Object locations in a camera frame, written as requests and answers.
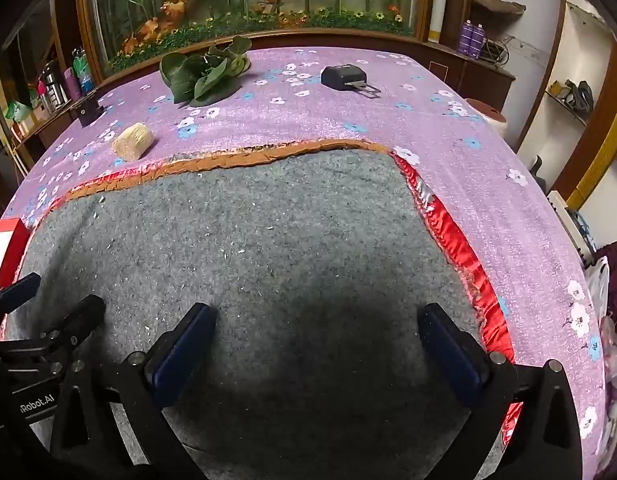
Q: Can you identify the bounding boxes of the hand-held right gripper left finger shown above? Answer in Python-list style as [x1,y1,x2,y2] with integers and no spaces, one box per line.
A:
[48,302,219,480]

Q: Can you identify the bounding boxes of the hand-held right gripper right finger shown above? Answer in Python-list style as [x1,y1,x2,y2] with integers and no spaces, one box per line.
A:
[417,302,584,480]

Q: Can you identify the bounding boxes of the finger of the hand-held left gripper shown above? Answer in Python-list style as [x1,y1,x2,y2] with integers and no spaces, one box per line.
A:
[41,294,107,353]
[0,272,42,313]

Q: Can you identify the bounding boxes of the red box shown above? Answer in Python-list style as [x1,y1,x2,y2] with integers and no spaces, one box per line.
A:
[0,218,30,293]

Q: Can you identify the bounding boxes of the grey felt mat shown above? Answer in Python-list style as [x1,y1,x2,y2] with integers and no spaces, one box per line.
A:
[3,140,524,480]

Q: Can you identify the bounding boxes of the green packet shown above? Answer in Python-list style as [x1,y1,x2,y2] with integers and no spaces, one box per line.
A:
[6,100,32,123]

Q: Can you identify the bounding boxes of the beige corn cob piece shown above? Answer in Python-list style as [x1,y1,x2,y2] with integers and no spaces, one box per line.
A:
[111,122,154,162]

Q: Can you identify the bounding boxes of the dark maroon cloth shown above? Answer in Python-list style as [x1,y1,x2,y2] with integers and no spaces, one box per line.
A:
[596,242,617,321]

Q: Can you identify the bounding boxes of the small black box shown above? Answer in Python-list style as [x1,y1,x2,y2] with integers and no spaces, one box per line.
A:
[77,101,105,127]

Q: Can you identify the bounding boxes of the steel thermos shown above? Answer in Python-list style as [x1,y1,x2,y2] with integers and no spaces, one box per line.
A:
[41,60,64,106]

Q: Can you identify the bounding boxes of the purple bottle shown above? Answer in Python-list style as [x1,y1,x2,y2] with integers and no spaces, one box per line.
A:
[63,67,82,101]

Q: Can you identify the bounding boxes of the green bottle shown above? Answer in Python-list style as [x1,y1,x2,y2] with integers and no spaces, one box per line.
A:
[72,49,92,92]

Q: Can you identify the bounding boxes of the red white round container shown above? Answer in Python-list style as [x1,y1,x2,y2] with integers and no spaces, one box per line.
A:
[463,97,509,136]

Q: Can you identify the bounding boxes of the wooden shelf cabinet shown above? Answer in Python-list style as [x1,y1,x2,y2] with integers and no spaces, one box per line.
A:
[0,0,102,161]

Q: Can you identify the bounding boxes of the green bok choy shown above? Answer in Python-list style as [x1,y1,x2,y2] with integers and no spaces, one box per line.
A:
[159,36,252,107]

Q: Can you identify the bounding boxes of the black buckle with metal tongue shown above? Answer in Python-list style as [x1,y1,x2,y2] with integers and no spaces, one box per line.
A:
[321,64,382,95]

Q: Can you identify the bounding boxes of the white rolled paper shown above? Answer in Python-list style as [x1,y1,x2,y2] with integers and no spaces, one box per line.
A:
[429,0,449,43]

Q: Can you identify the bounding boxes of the dark items on wall shelf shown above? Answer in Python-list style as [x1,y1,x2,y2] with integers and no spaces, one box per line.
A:
[551,79,595,113]

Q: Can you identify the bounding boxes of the tangle of cables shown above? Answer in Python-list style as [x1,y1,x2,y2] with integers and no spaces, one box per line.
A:
[483,37,512,66]

